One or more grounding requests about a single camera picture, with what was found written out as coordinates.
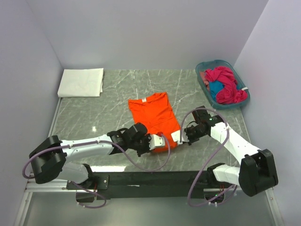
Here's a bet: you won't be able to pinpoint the orange t-shirt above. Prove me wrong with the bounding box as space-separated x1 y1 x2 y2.
128 92 180 149

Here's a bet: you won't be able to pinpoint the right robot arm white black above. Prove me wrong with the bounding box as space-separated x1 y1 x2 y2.
180 106 278 197

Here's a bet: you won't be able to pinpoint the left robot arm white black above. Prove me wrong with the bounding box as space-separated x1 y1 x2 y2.
29 123 155 189

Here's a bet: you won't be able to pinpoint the blue t-shirt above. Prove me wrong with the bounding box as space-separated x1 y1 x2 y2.
209 81 224 102

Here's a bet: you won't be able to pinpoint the black base crossbar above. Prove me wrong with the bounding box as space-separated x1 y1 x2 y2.
65 170 233 203

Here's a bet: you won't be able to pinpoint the magenta t-shirt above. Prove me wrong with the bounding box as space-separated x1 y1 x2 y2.
205 66 247 105

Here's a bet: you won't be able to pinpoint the teal plastic laundry basket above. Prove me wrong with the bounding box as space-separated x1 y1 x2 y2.
195 59 250 110

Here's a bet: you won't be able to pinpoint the pink garment in basket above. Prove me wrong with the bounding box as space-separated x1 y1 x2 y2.
199 72 210 91

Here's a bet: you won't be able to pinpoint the folded white t-shirt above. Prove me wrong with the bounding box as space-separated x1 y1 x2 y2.
57 68 103 98

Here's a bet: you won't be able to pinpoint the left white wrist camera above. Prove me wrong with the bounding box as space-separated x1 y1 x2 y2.
149 134 165 150

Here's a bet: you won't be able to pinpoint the aluminium frame rails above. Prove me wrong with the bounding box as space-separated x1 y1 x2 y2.
17 97 285 226

